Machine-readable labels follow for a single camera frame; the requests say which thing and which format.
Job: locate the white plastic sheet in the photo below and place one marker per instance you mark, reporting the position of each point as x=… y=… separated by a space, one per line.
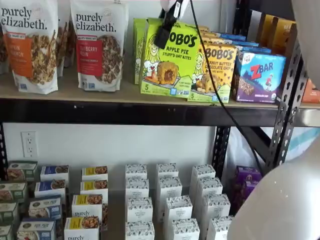
x=300 y=140

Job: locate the white granola bag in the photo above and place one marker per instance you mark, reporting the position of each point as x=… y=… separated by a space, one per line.
x=3 y=50

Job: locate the blue cereal box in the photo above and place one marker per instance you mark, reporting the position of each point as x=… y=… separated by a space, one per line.
x=36 y=230
x=45 y=206
x=53 y=171
x=50 y=187

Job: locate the yellow granola box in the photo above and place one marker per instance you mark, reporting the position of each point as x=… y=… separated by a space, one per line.
x=93 y=186
x=95 y=172
x=87 y=202
x=81 y=228

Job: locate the green cereal box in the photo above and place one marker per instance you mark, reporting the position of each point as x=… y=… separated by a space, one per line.
x=13 y=192
x=22 y=170
x=5 y=233
x=8 y=212

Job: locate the brown snack box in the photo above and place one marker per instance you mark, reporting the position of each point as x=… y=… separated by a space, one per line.
x=283 y=32
x=266 y=27

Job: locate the yellow cartoon cereal box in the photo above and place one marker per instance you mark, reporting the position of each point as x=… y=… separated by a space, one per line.
x=172 y=75

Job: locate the purple snack box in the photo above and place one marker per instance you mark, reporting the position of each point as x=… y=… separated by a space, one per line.
x=248 y=173
x=243 y=192

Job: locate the white floral print box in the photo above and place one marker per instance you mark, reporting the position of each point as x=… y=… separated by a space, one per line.
x=185 y=231
x=140 y=210
x=170 y=187
x=136 y=171
x=137 y=187
x=210 y=186
x=167 y=170
x=216 y=206
x=220 y=230
x=178 y=207
x=140 y=232
x=203 y=171

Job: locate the wooden shelf board with bags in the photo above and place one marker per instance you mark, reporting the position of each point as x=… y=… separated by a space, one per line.
x=105 y=95

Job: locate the red label granola bag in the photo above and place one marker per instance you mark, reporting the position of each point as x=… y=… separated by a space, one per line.
x=100 y=62

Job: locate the orange peanut butter snack box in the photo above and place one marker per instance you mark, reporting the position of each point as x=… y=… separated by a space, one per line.
x=222 y=75
x=203 y=28
x=208 y=35
x=217 y=42

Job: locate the black diagonal shelf brace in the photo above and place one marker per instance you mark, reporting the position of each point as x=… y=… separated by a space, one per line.
x=260 y=138

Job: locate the black perforated shelf post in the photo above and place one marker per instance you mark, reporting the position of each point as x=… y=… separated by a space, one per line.
x=3 y=150
x=221 y=150
x=287 y=112

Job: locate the white wall outlet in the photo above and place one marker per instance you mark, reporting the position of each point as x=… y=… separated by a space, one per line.
x=29 y=144

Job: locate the green apple pie snack box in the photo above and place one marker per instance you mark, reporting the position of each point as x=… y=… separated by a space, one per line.
x=137 y=50

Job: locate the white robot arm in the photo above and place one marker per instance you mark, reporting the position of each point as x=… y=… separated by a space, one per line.
x=275 y=200

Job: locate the wooden shelf board with boxes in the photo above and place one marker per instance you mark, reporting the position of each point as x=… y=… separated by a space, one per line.
x=115 y=200

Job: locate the grey metal shelf beam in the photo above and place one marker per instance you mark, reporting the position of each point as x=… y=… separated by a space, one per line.
x=310 y=117

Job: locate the black metal shelf beam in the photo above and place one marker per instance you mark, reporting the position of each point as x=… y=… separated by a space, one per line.
x=125 y=112

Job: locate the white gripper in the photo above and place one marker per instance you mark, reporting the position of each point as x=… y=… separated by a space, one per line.
x=185 y=7

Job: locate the blue Zbar snack box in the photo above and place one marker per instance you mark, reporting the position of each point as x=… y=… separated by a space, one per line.
x=252 y=50
x=230 y=36
x=260 y=80
x=242 y=43

